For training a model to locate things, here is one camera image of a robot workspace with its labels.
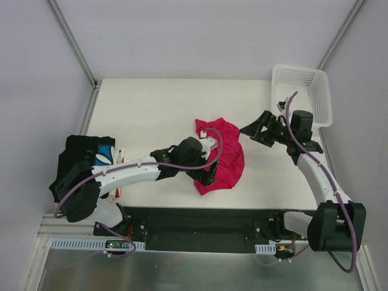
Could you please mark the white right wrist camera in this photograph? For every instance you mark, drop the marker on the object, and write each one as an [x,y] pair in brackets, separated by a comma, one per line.
[281,105]

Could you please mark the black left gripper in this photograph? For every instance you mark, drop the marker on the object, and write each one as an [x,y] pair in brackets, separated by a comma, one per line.
[203,175]

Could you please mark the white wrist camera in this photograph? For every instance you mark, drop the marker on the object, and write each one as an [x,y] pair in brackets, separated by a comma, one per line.
[281,105]
[208,143]

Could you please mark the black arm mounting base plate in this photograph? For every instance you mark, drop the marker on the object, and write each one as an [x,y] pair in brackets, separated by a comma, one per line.
[206,230]

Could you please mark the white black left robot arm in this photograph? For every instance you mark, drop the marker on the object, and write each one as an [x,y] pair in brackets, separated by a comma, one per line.
[87,174]

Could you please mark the pink t shirt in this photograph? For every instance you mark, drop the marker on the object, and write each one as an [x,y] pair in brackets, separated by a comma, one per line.
[231,162]

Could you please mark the white slotted cable duct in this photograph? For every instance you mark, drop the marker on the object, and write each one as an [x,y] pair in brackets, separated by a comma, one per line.
[265,249]
[95,244]

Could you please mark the black folded t shirt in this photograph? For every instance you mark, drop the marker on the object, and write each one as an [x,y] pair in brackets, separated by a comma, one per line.
[97,151]

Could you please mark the white slotted cable duct left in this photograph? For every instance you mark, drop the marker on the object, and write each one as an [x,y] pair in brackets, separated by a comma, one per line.
[95,244]

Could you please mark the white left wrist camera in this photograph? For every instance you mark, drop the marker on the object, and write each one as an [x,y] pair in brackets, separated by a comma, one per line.
[208,143]

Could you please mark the white perforated plastic basket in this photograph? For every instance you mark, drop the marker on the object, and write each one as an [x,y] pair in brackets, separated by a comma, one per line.
[312,86]

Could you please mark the aluminium frame rail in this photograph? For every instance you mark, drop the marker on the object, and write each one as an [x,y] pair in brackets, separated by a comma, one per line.
[52,226]

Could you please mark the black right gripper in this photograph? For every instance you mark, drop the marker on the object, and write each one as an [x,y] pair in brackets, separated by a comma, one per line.
[270,130]

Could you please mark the white slotted cable duct right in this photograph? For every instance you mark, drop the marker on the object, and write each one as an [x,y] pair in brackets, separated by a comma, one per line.
[265,249]

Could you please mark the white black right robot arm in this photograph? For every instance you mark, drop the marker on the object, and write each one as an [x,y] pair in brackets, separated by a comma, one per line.
[337,224]

